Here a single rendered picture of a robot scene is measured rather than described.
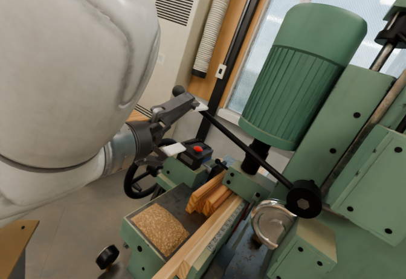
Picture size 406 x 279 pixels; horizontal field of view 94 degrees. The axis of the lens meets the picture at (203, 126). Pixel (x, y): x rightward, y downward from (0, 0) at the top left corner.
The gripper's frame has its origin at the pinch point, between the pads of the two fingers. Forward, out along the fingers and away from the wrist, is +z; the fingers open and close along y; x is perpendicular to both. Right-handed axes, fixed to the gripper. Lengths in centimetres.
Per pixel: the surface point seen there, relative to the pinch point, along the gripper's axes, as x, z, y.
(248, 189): -20.8, 10.5, -8.8
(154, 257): -15.0, -15.5, -21.2
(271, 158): -19, 150, -50
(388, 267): -47.5, 3.2, 2.7
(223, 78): 62, 135, -8
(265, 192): -24.6, 10.6, -6.0
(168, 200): -5.9, -2.6, -21.4
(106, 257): -2.4, -13.9, -43.6
